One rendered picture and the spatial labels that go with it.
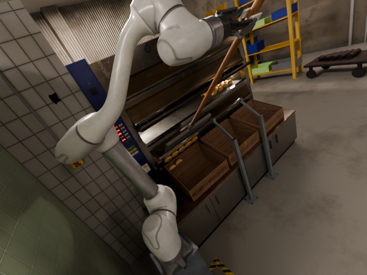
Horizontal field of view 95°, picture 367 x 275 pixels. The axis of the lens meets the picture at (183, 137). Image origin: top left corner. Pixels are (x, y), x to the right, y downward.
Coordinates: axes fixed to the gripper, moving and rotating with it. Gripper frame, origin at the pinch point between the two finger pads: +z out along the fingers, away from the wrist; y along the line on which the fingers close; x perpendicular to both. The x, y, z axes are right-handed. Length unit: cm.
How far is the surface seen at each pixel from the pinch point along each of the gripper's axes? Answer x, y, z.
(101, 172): -143, -24, -82
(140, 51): -89, -88, 10
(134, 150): -139, -23, -45
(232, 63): -121, -44, 127
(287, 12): -167, -108, 442
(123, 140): -129, -35, -49
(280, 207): -148, 128, 47
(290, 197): -146, 129, 66
